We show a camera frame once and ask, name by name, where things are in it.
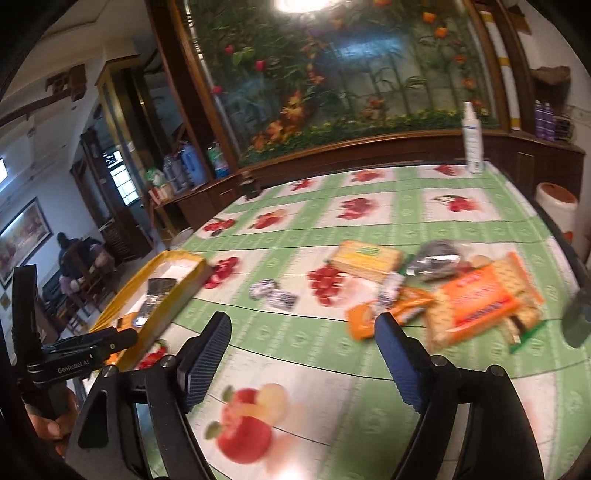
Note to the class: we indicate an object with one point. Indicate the brown root carving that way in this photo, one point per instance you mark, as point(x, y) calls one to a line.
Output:
point(549, 76)

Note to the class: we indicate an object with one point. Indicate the small dark jar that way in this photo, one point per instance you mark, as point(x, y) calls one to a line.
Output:
point(250, 187)

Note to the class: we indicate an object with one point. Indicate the purple bottle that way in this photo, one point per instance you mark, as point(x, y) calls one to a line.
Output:
point(539, 120)
point(550, 122)

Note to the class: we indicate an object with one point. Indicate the green and white bag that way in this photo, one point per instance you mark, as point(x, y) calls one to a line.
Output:
point(155, 179)

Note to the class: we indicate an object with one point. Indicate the person's left hand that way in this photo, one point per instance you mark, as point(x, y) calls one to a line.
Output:
point(46, 424)

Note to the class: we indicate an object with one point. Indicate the white and yellow rolled poster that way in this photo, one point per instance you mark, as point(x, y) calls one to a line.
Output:
point(505, 78)

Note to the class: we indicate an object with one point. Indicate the clear packet of dark snack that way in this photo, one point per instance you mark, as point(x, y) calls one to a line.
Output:
point(434, 263)

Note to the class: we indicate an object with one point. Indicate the framed wall picture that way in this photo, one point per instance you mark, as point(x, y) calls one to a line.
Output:
point(23, 240)

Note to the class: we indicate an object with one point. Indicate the wooden chair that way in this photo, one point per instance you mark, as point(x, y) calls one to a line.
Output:
point(90, 281)

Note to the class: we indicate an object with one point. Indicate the black and white candy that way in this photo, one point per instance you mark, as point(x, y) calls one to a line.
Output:
point(282, 301)
point(390, 288)
point(261, 288)

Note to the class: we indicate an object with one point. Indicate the green fruit print tablecloth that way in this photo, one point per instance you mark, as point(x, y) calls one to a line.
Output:
point(323, 217)

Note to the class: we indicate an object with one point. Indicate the white and orange container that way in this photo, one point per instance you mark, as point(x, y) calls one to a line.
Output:
point(556, 203)

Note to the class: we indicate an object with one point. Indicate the small cardboard carton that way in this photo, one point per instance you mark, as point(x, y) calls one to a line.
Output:
point(161, 193)

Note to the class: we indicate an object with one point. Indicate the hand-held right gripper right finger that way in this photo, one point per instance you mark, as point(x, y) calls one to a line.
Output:
point(399, 364)

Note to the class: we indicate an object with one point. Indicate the yellow cardboard box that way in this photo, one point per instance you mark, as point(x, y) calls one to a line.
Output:
point(184, 286)

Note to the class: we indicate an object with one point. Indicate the white spray bottle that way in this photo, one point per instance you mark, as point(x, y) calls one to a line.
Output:
point(473, 143)

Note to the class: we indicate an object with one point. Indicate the small orange snack packet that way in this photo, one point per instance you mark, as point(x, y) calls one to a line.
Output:
point(364, 318)

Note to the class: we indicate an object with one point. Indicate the green label plastic bottle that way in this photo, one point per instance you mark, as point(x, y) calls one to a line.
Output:
point(218, 161)

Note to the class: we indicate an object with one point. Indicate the grey thermos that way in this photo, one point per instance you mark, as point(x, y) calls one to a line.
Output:
point(171, 173)

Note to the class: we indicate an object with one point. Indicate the blue thermos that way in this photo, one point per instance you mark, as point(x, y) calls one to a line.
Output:
point(193, 164)

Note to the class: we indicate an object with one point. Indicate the silver flashlight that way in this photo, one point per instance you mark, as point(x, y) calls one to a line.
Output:
point(577, 318)

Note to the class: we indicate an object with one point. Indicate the silver foil snack packet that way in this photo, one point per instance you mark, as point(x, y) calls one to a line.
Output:
point(159, 295)

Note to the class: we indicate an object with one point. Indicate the large orange snack packet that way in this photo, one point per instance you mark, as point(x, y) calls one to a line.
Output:
point(127, 321)

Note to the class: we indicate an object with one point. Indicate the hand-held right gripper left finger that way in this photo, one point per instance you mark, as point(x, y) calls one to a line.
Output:
point(207, 364)

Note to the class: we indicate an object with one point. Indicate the green label cracker pack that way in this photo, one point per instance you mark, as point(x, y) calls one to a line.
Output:
point(364, 258)

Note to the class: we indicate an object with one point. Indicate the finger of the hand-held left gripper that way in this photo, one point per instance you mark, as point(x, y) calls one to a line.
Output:
point(106, 339)

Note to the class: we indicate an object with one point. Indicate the orange label cracker pack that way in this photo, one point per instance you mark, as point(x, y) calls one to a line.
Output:
point(480, 304)

